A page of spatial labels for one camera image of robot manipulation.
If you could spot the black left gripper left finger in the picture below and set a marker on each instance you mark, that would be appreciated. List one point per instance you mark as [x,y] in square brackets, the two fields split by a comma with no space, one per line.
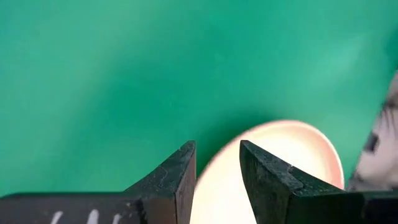
[161,193]

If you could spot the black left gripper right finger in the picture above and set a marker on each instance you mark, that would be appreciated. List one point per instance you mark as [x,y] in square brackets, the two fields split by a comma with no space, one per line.
[280,193]

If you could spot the salmon pink plate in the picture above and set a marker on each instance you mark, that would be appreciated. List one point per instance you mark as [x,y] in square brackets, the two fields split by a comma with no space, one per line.
[217,194]

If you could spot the green table mat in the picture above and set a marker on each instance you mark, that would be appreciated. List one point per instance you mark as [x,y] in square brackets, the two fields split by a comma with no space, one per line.
[124,77]

